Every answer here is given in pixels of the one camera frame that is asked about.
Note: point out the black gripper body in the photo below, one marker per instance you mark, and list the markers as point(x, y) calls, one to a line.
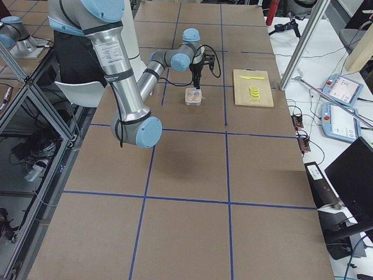
point(194, 67)

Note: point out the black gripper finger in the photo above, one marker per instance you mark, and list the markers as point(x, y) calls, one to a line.
point(196, 81)

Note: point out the clear plastic egg box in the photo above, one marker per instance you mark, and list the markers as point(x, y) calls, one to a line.
point(193, 96)

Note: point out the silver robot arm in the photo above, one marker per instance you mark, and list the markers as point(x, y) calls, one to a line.
point(16, 38)
point(101, 22)

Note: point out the black box with label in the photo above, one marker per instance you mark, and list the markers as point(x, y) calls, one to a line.
point(322, 192)

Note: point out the wooden cutting board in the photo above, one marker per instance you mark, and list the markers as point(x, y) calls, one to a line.
point(242, 96)

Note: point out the yellow plastic knife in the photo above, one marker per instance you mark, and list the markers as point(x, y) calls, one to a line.
point(261, 78)

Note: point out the red fire extinguisher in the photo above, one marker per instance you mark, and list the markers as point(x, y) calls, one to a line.
point(272, 12)

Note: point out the orange electronics board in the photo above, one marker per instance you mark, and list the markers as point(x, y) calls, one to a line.
point(297, 122)

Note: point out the upper teach pendant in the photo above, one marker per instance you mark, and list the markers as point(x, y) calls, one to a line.
point(342, 89)

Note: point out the teach pendant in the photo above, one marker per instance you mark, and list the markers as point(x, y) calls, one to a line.
point(342, 89)
point(338, 124)

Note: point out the lower teach pendant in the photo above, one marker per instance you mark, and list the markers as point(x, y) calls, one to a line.
point(338, 124)

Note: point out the black laptop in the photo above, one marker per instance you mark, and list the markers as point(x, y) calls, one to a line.
point(350, 174)

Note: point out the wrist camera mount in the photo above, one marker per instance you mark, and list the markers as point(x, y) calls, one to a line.
point(209, 59)

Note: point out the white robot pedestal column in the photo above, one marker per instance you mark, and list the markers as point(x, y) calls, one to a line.
point(129, 38)

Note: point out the aluminium frame post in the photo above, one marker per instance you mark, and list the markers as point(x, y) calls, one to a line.
point(316, 16)

